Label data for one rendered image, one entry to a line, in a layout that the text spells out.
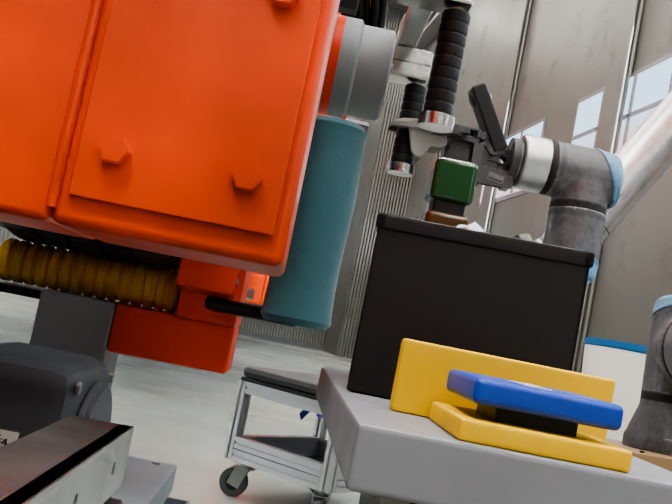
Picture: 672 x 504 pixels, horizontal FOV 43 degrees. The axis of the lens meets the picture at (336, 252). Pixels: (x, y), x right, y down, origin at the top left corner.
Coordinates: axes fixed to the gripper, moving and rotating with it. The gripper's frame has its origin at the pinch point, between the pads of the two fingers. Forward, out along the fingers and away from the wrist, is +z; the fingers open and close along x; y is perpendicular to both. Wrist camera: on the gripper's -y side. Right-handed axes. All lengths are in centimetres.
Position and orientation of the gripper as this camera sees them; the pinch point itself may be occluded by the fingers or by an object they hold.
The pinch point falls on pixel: (398, 122)
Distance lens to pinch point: 141.5
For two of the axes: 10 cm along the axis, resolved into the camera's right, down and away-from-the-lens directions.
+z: -9.8, -2.0, -0.4
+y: -2.0, 9.8, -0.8
